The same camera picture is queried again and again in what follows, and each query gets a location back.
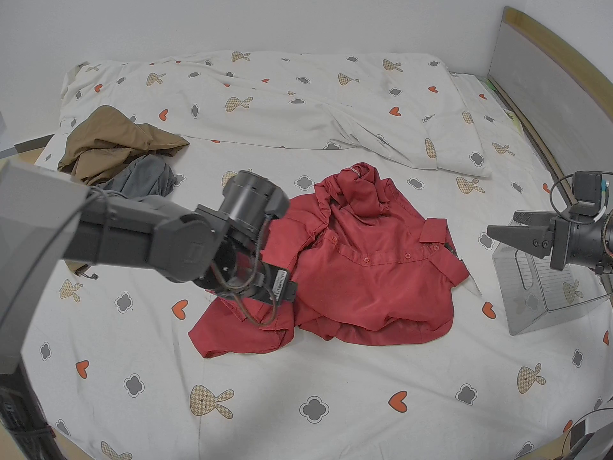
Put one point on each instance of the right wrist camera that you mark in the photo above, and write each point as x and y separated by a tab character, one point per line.
589	187

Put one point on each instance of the red shirt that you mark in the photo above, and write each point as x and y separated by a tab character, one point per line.
373	281

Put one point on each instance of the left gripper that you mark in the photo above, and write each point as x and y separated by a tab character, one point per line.
280	285

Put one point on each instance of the bed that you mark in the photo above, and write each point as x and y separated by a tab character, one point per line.
335	400

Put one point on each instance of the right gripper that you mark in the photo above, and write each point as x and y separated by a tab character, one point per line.
579	245

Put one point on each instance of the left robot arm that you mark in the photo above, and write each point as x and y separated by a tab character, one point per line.
119	237

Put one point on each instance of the white printed quilt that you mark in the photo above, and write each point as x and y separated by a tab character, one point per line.
287	98

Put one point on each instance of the grey garment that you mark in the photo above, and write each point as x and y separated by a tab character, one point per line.
143	175

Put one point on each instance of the brown garment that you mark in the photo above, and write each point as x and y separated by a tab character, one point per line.
110	132

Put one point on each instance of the clear plastic box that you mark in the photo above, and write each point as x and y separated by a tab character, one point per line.
531	300

